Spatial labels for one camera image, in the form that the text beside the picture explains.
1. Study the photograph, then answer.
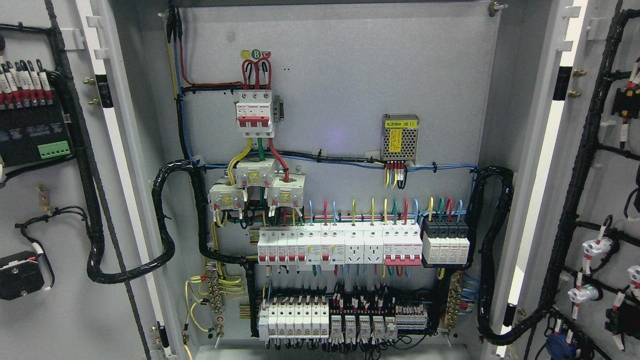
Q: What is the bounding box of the brass ground bar right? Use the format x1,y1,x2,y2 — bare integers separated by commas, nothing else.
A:
445,271,462,328

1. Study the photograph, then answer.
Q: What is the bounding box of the black wrapped cable loom left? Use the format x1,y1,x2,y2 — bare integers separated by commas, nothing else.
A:
75,159,261,337

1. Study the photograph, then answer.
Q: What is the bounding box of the black white surge protector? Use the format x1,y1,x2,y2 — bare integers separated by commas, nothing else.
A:
422,219,471,269

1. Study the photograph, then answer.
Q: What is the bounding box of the white socket breaker row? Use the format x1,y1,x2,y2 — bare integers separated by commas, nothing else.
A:
257,223,384,271

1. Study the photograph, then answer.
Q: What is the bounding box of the white lower breaker row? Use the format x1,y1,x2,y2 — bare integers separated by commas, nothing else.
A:
258,295,330,343

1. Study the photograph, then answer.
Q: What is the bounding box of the grey electrical cabinet body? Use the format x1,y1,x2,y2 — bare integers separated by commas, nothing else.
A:
107,0,556,360

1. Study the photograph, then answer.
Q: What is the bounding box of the black wrapped cable loom right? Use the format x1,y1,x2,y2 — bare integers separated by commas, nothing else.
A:
467,165,516,346

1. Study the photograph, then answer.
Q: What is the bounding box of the main red handle breaker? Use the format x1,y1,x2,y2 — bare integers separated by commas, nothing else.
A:
235,89,284,138

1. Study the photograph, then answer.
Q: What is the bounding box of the black wrapped cable loom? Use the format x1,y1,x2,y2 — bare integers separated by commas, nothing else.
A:
467,165,516,346
75,159,261,337

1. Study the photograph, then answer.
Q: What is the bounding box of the metal mesh power supply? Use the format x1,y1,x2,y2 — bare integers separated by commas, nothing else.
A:
381,113,419,162

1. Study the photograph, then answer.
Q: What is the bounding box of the grey cabinet door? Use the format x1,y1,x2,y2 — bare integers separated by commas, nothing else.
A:
0,0,165,360
465,0,639,360

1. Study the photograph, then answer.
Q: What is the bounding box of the brass ground bar left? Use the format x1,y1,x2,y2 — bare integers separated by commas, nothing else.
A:
203,259,225,325

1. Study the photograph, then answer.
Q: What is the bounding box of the lower relay terminal row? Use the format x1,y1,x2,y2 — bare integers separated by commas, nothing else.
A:
328,283,430,351

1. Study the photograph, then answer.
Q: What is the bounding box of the red handle circuit breaker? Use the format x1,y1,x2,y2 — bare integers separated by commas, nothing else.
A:
382,223,423,267

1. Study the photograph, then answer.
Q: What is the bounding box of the black digital power meter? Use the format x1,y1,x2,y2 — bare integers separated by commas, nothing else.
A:
0,95,73,167

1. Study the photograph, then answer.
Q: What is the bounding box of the brass ground bar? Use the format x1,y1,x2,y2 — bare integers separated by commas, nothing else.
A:
445,271,462,328
203,259,225,325

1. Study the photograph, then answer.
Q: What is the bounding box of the white current transformer group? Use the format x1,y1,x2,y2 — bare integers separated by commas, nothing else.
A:
208,158,306,212

